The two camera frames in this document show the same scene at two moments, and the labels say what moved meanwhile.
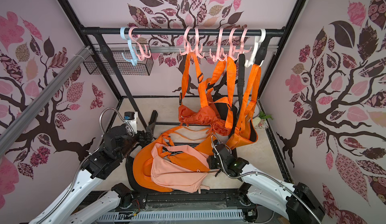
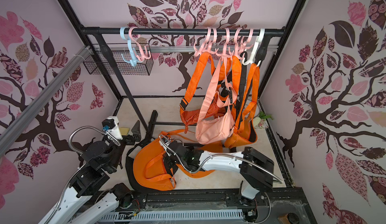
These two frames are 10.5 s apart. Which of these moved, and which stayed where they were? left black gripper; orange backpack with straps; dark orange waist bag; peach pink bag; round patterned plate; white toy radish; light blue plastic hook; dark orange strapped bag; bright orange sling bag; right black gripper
Moved: peach pink bag; left black gripper; dark orange waist bag; right black gripper; dark orange strapped bag
Stayed: orange backpack with straps; bright orange sling bag; light blue plastic hook; white toy radish; round patterned plate
